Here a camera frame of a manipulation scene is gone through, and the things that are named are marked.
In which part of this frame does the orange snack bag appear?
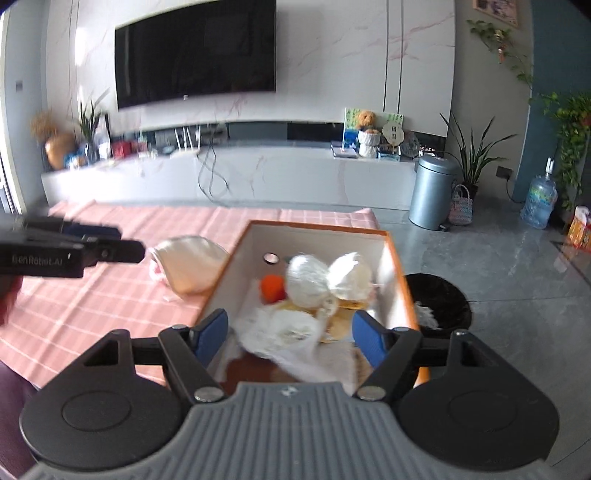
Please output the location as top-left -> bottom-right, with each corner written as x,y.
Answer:
566,206 -> 591,253

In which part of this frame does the woven basket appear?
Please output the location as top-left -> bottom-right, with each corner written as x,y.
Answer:
449,185 -> 475,227

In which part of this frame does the dried grass bunch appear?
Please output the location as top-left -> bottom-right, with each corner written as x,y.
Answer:
30,108 -> 59,144

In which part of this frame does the green plant in glass vase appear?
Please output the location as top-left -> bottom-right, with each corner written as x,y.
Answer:
74,90 -> 112,163

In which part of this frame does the black television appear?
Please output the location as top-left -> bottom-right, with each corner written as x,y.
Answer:
115,0 -> 278,110

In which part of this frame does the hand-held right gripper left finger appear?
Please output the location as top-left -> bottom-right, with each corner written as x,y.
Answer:
83,308 -> 230,403

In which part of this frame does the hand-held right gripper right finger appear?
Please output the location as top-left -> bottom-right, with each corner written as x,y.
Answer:
352,310 -> 502,402

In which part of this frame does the tall green potted plant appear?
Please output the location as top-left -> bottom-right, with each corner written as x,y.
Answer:
438,111 -> 518,200

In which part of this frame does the person's left hand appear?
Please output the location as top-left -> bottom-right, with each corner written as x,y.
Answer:
0,277 -> 22,326

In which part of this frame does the framed wall picture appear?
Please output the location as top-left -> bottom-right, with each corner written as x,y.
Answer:
473,0 -> 520,30

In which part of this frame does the blue green picture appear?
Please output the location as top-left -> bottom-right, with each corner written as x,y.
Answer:
342,107 -> 362,151

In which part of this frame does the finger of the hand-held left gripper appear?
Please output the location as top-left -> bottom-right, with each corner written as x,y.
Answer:
84,239 -> 147,267
60,220 -> 123,243

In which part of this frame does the black waste bin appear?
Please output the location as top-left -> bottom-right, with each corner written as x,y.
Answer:
404,273 -> 472,331

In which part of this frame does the pink checked tablecloth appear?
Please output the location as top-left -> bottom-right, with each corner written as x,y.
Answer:
0,199 -> 380,389

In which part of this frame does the golden vase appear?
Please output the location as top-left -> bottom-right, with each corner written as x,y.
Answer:
45,133 -> 77,171

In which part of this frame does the white marble television cabinet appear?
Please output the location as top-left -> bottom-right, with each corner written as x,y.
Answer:
41,142 -> 419,211

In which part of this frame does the orange cardboard box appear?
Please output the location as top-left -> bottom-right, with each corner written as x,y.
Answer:
196,220 -> 432,394

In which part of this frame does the clear bag of cotton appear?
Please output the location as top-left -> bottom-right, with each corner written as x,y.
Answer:
285,256 -> 336,309
328,251 -> 375,302

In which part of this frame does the white router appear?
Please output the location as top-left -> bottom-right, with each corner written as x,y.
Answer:
170,124 -> 201,156

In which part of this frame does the round fan ornament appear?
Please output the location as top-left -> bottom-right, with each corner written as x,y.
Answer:
382,121 -> 406,154

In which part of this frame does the blue water bottle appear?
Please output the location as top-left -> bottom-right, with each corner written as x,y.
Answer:
520,158 -> 558,230

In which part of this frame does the grey metal bin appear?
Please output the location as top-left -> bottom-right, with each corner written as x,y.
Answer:
409,154 -> 461,230

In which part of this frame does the orange knitted ball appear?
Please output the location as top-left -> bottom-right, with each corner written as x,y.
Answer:
260,274 -> 287,304

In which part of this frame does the hanging green vine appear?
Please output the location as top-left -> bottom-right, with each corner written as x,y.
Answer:
531,91 -> 591,214

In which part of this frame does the climbing vine plant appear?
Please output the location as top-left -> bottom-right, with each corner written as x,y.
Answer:
466,18 -> 535,93

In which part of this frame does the black cable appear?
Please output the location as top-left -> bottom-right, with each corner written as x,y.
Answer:
196,138 -> 232,200

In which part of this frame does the white plastic bag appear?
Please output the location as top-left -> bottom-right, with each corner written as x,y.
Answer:
231,305 -> 356,384

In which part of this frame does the yellow packet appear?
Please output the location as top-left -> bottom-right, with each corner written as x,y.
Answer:
318,300 -> 371,345

